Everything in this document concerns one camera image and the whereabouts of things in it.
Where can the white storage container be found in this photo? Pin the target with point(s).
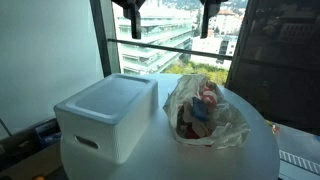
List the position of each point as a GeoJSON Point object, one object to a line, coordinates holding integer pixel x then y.
{"type": "Point", "coordinates": [108, 118]}

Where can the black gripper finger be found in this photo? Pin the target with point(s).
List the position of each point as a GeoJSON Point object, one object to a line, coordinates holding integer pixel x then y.
{"type": "Point", "coordinates": [131, 12]}
{"type": "Point", "coordinates": [211, 8]}

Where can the white plastic target bag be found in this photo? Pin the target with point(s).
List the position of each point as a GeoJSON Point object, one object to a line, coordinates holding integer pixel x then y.
{"type": "Point", "coordinates": [226, 126]}

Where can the window railing bar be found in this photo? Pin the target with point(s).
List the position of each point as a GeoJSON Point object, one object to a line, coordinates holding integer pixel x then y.
{"type": "Point", "coordinates": [159, 47]}

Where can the blue sponge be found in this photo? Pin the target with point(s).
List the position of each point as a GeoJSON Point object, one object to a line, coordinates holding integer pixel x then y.
{"type": "Point", "coordinates": [199, 109]}

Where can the round white table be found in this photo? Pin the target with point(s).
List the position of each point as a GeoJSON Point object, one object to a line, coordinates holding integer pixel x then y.
{"type": "Point", "coordinates": [158, 156]}

